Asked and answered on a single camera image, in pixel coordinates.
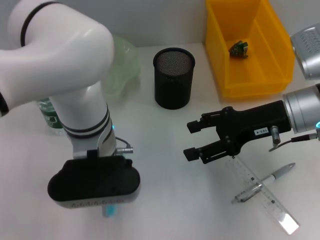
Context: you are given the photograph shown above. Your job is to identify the pale green glass fruit plate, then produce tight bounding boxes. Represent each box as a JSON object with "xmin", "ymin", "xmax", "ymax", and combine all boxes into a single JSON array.
[{"xmin": 102, "ymin": 33, "xmax": 141, "ymax": 100}]

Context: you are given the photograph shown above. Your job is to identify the green plastic wrapper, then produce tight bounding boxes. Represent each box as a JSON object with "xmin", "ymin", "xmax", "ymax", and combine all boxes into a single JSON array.
[{"xmin": 228, "ymin": 41, "xmax": 250, "ymax": 60}]

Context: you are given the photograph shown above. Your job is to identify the transparent plastic ruler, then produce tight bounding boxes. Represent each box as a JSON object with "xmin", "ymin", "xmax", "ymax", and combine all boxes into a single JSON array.
[{"xmin": 226, "ymin": 156, "xmax": 300, "ymax": 235}]

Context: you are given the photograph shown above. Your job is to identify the grey marker pen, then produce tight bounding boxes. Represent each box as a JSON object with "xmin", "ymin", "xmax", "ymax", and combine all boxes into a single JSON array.
[{"xmin": 230, "ymin": 162, "xmax": 296, "ymax": 205}]

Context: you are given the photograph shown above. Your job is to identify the black mesh pen holder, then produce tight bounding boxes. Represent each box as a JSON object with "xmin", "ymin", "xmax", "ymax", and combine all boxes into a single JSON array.
[{"xmin": 153, "ymin": 47, "xmax": 196, "ymax": 110}]

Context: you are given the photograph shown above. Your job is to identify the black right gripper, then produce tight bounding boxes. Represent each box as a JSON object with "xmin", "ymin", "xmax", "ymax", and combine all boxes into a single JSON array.
[{"xmin": 182, "ymin": 100, "xmax": 292, "ymax": 165}]

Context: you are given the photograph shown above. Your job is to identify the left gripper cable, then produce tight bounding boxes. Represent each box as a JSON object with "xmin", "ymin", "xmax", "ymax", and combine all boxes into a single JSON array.
[{"xmin": 114, "ymin": 136, "xmax": 135, "ymax": 154}]

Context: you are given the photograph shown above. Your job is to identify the yellow plastic storage bin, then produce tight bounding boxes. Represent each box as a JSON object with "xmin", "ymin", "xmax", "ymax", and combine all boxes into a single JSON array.
[{"xmin": 205, "ymin": 0, "xmax": 296, "ymax": 99}]

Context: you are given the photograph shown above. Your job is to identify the blue scissors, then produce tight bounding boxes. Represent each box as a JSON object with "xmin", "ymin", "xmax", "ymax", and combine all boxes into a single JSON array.
[{"xmin": 101, "ymin": 205, "xmax": 118, "ymax": 219}]

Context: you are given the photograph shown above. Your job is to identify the clear water bottle green label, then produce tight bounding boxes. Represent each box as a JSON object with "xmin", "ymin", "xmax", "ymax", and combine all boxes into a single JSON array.
[{"xmin": 36, "ymin": 97, "xmax": 66, "ymax": 137}]

